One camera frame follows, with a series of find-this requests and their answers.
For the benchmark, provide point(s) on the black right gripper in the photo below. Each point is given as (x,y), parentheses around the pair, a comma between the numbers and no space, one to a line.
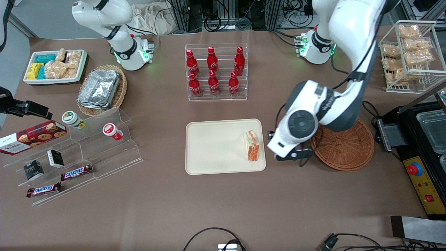
(18,106)

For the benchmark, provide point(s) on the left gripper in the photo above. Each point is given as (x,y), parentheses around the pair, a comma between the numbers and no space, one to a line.
(270,135)

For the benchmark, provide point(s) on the triangular sandwich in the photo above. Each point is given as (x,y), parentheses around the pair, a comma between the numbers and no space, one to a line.
(252,146)

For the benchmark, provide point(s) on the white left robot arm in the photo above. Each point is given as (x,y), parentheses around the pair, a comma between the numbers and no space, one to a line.
(348,28)

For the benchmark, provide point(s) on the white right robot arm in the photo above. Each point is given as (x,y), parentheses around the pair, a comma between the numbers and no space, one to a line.
(122,42)

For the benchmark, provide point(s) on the cream rectangular serving tray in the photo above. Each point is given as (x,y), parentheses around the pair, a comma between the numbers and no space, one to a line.
(216,146)

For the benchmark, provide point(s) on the round brown wicker basket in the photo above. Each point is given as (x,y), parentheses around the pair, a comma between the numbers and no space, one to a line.
(348,150)

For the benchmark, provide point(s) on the oval wicker basket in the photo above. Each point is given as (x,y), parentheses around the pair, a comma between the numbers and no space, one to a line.
(121,94)

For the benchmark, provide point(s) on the red tartan cookie box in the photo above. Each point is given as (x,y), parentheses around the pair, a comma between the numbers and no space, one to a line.
(33,137)

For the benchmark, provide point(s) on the green lid yogurt cup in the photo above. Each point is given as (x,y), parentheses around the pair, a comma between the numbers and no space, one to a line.
(72,119)

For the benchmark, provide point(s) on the teal snack packet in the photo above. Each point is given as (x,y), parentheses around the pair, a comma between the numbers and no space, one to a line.
(46,58)
(41,72)

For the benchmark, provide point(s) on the yellow snack packet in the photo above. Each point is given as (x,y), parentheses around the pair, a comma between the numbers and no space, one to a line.
(34,70)

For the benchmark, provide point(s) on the clear bag of crackers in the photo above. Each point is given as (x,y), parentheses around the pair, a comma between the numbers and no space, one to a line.
(74,58)
(61,55)
(55,69)

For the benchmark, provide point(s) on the small black carton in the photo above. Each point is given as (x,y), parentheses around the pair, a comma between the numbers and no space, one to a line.
(33,170)
(55,158)

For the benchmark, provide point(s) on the white rectangular snack bin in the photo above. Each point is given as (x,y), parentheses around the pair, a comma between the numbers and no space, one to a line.
(82,69)

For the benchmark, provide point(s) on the clear acrylic bottle rack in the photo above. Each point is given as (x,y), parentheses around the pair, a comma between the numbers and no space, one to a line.
(223,97)

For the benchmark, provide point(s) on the red cola bottle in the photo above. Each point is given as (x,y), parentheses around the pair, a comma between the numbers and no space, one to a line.
(194,87)
(213,85)
(212,61)
(239,62)
(233,86)
(192,62)

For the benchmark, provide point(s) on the stacked foil containers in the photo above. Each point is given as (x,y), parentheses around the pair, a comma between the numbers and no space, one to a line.
(99,89)

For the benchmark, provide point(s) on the brown chocolate bar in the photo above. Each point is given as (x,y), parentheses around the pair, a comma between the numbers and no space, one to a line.
(76,172)
(44,190)

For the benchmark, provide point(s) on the red lid yogurt cup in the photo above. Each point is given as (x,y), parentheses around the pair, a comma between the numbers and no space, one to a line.
(111,131)

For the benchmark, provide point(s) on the clear acrylic step stand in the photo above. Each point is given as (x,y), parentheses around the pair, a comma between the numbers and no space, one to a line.
(104,157)

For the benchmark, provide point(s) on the small silver metal device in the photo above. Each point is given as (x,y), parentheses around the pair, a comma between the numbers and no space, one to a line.
(227,247)

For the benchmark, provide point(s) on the black sealing machine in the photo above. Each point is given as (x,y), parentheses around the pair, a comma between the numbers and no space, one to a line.
(406,153)

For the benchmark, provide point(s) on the clear bag of pastries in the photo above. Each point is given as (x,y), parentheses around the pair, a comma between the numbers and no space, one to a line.
(391,51)
(395,77)
(409,31)
(418,52)
(392,64)

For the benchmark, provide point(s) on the beige crumpled cloth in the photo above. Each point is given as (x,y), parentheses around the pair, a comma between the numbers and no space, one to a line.
(153,19)

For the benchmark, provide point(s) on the red emergency stop button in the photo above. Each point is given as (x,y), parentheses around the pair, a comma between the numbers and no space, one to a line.
(415,169)

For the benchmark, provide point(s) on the clear plastic container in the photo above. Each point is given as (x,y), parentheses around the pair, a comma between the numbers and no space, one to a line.
(433,130)

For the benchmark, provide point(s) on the grey sheet with black edge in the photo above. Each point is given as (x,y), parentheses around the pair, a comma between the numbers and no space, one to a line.
(421,230)

